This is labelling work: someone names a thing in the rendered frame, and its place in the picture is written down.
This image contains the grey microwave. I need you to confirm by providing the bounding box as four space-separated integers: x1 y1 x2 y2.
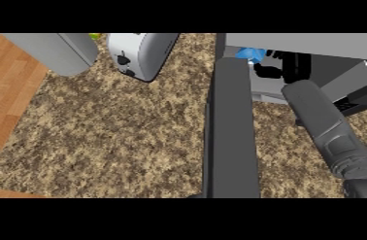
215 33 367 118

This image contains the white and silver toaster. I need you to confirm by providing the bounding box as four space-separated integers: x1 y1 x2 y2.
104 33 181 84

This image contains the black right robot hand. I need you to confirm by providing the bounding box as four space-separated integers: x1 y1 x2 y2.
252 49 314 86

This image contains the blue milk carton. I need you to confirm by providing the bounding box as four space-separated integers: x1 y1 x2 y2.
234 47 268 64

